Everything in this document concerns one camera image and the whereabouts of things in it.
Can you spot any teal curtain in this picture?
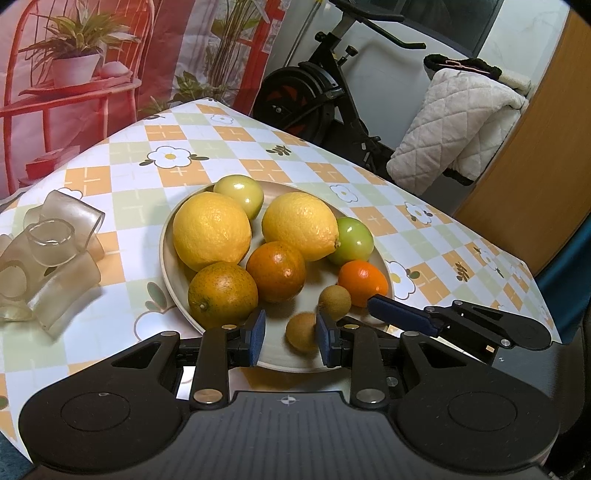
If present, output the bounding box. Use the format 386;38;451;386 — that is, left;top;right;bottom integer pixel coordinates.
536;226;591;344

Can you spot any black fuzzy garment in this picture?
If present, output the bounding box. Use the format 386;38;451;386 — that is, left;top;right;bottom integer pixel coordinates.
423;54;503;78

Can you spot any greenish orange mandarin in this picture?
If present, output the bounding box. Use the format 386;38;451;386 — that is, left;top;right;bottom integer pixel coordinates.
187;261;259;329

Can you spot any green apple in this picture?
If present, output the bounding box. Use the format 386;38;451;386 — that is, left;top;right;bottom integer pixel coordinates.
328;217;375;266

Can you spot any pile of frosted glass cups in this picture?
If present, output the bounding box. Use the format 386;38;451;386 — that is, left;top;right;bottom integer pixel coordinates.
0;190;106;334

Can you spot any brown longan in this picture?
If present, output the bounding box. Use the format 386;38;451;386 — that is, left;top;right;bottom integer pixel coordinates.
318;285;352;319
285;312;320;352

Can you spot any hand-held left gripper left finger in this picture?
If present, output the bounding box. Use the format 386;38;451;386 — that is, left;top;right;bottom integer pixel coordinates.
111;309;267;411

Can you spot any wooden board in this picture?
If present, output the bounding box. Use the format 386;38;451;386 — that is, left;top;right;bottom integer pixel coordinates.
455;9;591;278

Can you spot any white quilted blanket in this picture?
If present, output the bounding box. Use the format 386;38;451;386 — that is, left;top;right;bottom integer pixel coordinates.
387;69;531;195

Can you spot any bright orange kumquat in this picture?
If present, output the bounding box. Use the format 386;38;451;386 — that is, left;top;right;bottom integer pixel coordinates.
338;260;389;308

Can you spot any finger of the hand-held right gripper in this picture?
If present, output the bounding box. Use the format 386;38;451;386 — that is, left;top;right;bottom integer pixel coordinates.
368;295;513;357

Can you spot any yellow lemon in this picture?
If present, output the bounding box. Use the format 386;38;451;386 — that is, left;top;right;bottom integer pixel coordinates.
261;192;341;262
172;191;253;272

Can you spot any checked floral tablecloth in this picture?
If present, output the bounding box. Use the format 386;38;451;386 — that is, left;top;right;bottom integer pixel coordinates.
0;99;561;444

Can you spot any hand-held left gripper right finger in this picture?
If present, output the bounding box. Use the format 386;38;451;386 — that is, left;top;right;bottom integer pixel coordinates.
316;310;467;411

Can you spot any dark orange mandarin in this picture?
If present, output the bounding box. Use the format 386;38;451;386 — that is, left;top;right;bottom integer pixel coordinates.
246;241;307;304

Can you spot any red printed backdrop cloth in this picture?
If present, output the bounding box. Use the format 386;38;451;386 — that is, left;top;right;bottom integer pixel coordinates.
0;0;291;199

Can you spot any black exercise bike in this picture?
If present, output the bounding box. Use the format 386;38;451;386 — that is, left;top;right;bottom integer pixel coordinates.
252;0;428;178

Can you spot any beige ceramic plate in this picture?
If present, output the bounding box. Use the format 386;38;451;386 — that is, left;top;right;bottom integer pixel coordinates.
159;181;395;374

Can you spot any small yellow-green round fruit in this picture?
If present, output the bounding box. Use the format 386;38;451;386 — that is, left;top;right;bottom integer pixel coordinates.
213;175;265;221

